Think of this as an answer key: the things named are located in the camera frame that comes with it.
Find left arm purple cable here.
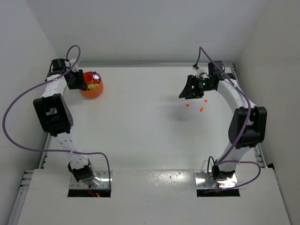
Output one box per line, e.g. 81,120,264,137
2,45,112,188

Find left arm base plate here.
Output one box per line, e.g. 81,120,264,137
69,169,113,190

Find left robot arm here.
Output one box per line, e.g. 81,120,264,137
33,59,95,186

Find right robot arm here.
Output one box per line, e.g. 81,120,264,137
179,61,267,180

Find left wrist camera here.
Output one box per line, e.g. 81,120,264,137
68,59,79,72

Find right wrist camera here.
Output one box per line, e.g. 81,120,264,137
193,66,208,79

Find orange divided bowl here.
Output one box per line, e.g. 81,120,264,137
79,71,104,99

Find yellow-green lego brick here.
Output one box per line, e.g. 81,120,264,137
88,83,99,90

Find purple lego brick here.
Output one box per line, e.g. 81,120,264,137
92,71,101,81

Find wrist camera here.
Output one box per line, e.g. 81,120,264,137
193,66,208,79
68,59,79,72

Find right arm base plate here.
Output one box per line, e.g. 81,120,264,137
194,170,238,190

